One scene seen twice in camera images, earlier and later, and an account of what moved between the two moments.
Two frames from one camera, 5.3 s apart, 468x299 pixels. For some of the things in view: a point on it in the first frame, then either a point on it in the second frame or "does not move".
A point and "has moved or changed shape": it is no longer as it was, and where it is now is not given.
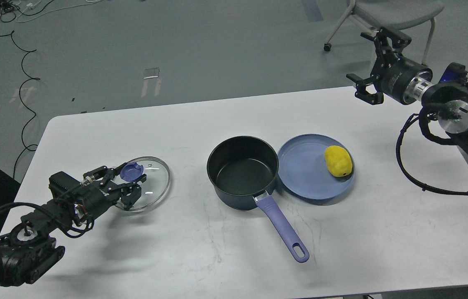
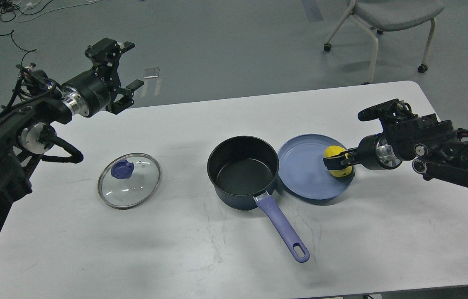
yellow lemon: [338, 161] does not move
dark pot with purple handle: [242, 170] does not move
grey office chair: [393, 14] does not move
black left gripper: [95, 200] to [93, 92]
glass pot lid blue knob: [130, 171] has moved or changed shape
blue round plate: [302, 169] does not move
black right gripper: [397, 74] to [374, 153]
